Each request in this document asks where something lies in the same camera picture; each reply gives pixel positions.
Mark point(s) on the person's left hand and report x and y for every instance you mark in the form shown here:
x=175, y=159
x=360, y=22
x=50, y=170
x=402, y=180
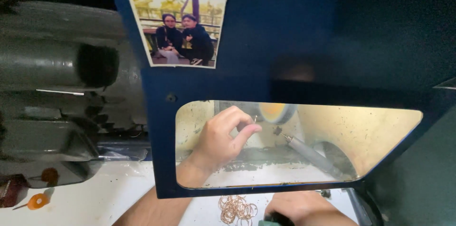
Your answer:
x=217, y=140

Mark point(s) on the grey rotary handpiece tool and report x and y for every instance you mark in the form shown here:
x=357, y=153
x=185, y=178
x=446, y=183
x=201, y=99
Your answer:
x=310, y=153

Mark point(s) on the blue polishing hood with window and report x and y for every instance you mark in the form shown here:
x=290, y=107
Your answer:
x=285, y=22

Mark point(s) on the black round duct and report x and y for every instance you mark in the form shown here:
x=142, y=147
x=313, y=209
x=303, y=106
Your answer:
x=367, y=210

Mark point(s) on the brown box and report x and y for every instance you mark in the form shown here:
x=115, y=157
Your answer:
x=10, y=190

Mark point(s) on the orange disc tool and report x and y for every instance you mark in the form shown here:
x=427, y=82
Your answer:
x=37, y=201

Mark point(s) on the grey polishing motor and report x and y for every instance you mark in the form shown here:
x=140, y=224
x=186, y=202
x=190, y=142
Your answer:
x=42, y=58

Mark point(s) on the pile of copper rings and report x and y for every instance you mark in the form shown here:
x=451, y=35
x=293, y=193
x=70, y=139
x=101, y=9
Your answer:
x=236, y=210

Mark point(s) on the yellow polishing wheel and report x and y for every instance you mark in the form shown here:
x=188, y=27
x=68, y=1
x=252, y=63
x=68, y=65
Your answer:
x=276, y=112

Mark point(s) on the person's right hand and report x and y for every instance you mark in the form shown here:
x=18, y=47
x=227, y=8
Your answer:
x=302, y=206

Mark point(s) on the small dark metal piece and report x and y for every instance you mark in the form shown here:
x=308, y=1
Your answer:
x=325, y=193

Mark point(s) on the clear plastic sheet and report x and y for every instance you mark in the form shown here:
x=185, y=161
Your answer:
x=123, y=151

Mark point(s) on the person's right fingers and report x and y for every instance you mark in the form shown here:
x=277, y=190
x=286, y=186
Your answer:
x=279, y=205

